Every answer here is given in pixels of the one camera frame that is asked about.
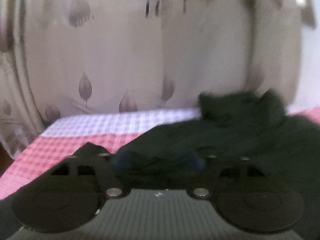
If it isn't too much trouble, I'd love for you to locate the black garment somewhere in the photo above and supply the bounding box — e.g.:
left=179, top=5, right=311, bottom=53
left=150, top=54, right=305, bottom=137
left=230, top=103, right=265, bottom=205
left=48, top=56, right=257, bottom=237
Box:
left=1, top=90, right=319, bottom=239

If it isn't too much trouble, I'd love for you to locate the beige leaf print curtain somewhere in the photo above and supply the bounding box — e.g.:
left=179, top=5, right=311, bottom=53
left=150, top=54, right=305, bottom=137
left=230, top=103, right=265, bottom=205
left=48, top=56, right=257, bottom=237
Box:
left=1, top=0, right=312, bottom=158

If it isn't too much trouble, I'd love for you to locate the pink lilac checked bed sheet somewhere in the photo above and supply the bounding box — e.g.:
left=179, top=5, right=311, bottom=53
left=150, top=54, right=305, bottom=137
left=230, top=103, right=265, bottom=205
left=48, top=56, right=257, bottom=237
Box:
left=1, top=102, right=319, bottom=198

